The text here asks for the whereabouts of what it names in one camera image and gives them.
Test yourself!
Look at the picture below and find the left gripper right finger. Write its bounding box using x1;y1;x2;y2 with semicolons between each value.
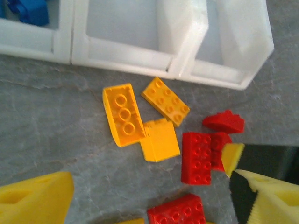
229;169;299;224

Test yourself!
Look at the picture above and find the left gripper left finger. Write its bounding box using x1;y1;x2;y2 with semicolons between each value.
0;171;75;224

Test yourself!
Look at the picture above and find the small red lego piece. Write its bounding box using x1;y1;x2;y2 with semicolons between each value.
211;132;233;172

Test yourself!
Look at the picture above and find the red lego brick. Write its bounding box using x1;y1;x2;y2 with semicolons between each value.
181;132;213;186
147;193;206;224

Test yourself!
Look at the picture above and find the red curved lego piece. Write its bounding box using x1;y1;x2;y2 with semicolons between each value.
201;110;245;134

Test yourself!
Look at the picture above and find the yellow sloped lego brick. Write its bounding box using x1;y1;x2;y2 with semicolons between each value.
141;118;181;162

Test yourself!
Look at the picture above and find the yellow lego plate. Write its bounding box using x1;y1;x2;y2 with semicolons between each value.
141;77;191;127

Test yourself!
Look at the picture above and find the small yellow lego brick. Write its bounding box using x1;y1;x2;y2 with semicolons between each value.
115;217;145;224

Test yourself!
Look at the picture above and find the large yellow lego brick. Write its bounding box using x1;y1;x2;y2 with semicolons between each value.
102;83;145;148

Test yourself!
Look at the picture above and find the blue lego brick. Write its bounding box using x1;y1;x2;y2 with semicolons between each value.
8;0;50;26

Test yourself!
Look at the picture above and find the white plastic bin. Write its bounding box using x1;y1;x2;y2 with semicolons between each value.
0;0;73;65
168;0;275;91
70;0;210;80

